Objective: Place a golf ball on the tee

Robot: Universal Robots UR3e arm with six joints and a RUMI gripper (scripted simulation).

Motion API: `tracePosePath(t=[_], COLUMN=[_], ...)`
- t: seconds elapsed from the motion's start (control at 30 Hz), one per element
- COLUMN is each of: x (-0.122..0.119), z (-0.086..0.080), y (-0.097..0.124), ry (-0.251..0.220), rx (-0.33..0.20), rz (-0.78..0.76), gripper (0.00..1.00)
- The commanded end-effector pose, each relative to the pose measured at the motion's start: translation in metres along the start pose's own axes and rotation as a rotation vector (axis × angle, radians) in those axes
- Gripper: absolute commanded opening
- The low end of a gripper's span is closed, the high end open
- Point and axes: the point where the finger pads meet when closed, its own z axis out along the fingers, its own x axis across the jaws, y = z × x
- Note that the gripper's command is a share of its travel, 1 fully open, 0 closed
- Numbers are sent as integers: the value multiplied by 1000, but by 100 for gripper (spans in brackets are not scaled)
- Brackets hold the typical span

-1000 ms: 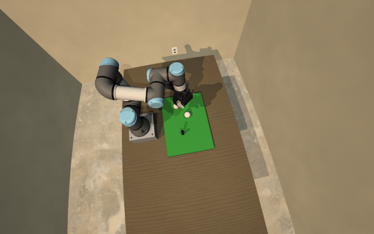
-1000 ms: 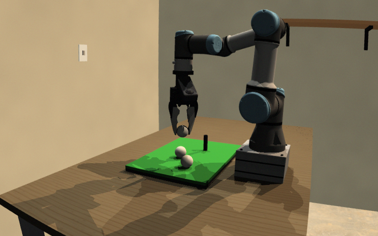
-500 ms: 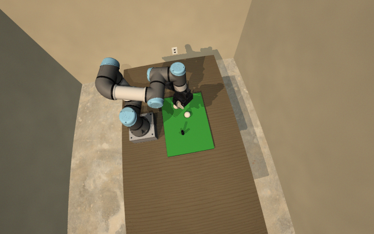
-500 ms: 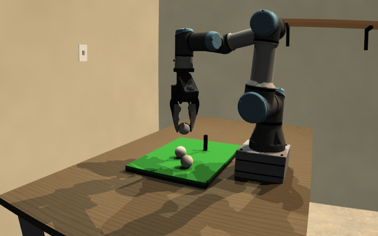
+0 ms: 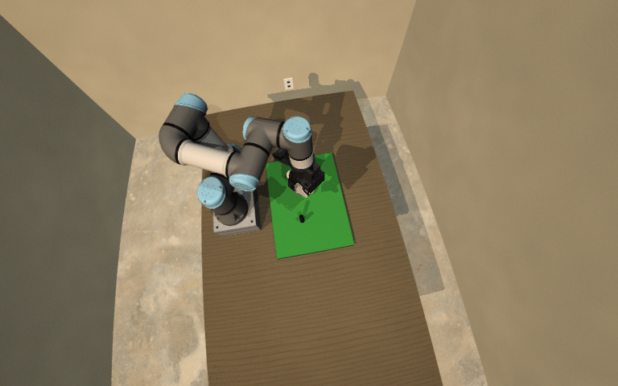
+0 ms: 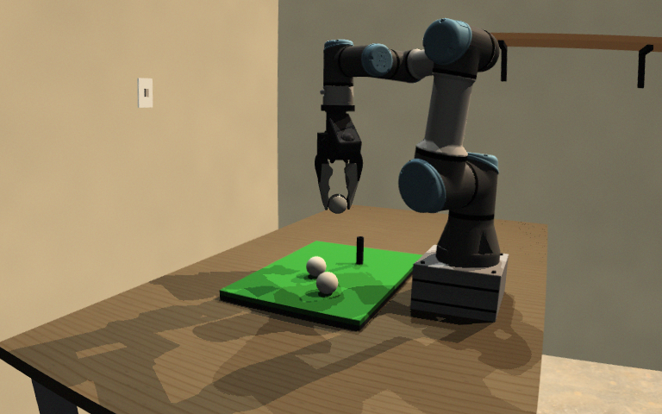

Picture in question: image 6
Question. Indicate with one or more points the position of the cream sphere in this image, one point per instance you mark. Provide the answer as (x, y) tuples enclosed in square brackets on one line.
[(327, 283)]

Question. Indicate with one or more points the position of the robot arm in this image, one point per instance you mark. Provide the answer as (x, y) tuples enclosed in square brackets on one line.
[(441, 176)]

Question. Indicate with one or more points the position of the cream ball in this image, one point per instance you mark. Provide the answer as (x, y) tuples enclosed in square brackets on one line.
[(315, 266), (337, 203)]

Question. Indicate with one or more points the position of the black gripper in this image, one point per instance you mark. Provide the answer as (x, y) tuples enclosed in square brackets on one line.
[(327, 150)]

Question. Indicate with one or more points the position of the green golf mat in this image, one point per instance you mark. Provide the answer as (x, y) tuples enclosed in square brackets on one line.
[(285, 286)]

